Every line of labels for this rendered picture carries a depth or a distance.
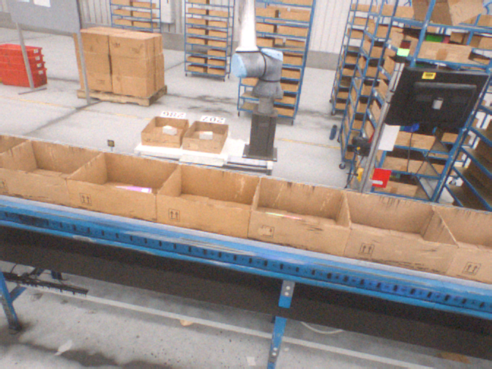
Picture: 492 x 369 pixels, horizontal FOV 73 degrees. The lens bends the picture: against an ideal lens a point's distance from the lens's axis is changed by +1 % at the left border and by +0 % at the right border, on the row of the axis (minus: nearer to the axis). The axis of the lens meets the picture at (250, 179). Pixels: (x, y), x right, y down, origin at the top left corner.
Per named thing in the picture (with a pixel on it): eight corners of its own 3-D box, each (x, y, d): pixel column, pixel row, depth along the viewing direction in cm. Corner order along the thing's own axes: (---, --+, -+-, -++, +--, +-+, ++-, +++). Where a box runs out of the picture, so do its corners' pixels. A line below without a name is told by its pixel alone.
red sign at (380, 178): (385, 187, 214) (391, 170, 207) (385, 188, 213) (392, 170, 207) (360, 184, 215) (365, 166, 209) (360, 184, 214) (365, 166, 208)
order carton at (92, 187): (181, 193, 167) (180, 163, 159) (157, 228, 142) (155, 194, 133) (107, 181, 171) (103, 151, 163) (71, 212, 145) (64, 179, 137)
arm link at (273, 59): (285, 80, 222) (288, 52, 213) (263, 81, 215) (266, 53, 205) (272, 73, 233) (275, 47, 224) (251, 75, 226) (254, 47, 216)
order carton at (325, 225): (337, 220, 160) (345, 190, 151) (341, 262, 134) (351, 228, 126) (256, 206, 163) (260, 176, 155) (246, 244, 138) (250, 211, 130)
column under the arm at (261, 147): (244, 144, 264) (248, 103, 248) (277, 148, 263) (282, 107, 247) (241, 157, 241) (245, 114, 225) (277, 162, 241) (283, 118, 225)
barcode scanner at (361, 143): (347, 148, 211) (353, 134, 206) (365, 154, 210) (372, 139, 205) (348, 152, 205) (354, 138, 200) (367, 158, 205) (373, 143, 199)
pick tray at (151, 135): (189, 130, 278) (189, 118, 273) (179, 148, 244) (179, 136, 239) (154, 127, 277) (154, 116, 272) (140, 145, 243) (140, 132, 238)
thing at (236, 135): (273, 139, 287) (274, 135, 285) (272, 169, 236) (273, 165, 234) (159, 126, 288) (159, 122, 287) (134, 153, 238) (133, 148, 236)
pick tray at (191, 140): (228, 135, 276) (228, 124, 271) (220, 154, 242) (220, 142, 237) (194, 131, 277) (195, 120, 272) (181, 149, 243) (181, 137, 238)
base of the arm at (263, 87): (255, 86, 238) (257, 72, 233) (282, 88, 237) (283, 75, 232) (252, 94, 222) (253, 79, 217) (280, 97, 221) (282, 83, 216)
